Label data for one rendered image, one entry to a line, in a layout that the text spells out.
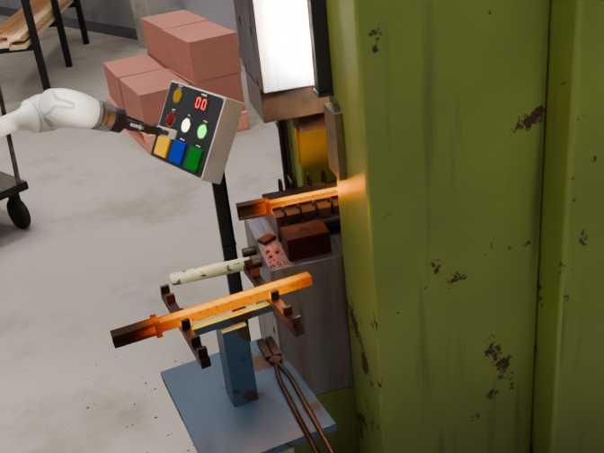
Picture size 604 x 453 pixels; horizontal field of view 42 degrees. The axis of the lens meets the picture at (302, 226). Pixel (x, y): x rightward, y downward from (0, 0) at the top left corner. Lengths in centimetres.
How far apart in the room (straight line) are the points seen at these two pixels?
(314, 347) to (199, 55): 360
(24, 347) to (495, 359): 228
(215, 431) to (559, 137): 102
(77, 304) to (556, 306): 255
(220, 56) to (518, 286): 391
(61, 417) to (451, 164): 201
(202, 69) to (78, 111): 331
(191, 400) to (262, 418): 19
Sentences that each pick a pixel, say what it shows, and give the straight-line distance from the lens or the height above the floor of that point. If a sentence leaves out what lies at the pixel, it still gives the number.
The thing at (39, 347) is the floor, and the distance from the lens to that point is 376.
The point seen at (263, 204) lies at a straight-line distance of 226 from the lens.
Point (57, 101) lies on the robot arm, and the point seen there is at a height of 133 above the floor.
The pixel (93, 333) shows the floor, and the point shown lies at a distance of 375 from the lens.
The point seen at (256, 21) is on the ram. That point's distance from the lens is 198.
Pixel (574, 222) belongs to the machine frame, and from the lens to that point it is 194.
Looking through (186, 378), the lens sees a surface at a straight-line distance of 203.
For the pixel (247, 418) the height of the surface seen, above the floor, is 76.
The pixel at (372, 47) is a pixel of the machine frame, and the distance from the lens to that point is 168.
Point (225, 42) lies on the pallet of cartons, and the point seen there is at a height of 65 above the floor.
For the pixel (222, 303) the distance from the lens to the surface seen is 178.
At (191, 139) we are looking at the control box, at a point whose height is 106.
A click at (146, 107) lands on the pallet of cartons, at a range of 558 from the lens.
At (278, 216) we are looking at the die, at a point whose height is 99.
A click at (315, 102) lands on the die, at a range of 212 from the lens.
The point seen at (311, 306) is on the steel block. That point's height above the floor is 78.
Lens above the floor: 197
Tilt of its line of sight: 27 degrees down
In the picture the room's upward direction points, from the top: 6 degrees counter-clockwise
